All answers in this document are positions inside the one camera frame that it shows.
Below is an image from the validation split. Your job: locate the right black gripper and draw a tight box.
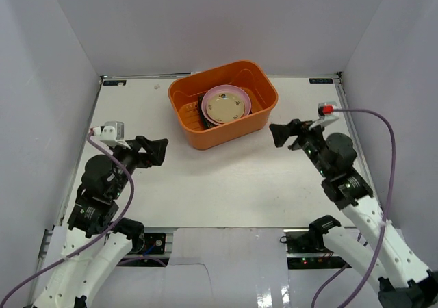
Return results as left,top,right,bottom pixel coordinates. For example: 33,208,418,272
269,119,331,179

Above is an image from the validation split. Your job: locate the black floral square plate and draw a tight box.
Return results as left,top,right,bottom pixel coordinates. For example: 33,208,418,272
197,94,214,130

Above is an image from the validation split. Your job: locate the beige floral round plate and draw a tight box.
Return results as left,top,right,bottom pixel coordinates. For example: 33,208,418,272
206,93,246,124

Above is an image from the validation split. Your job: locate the pink round plate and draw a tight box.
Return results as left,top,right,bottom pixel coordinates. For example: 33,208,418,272
202,85,252,125

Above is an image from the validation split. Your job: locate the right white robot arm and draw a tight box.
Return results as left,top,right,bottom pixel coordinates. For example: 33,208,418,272
269,119,437,307

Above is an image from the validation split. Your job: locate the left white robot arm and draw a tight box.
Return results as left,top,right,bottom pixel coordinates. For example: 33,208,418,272
32,136,168,307

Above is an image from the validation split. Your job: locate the orange plastic bin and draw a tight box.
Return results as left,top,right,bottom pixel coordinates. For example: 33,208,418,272
168,60,279,150

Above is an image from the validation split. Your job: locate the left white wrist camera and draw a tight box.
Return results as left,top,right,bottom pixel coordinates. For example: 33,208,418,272
91,121,129,148

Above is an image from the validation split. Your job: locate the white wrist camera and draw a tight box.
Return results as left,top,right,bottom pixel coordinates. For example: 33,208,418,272
91,121,129,148
309,102,340,129

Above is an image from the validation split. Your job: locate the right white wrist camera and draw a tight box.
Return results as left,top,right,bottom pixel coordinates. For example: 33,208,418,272
309,102,340,129

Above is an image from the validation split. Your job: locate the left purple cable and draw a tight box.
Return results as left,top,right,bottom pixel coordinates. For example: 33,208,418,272
0,129,136,302

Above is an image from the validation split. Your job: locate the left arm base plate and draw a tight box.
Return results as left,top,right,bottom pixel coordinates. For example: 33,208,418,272
116,231,167,267

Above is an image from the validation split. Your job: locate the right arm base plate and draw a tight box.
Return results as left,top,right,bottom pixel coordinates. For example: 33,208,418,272
279,229,346,270

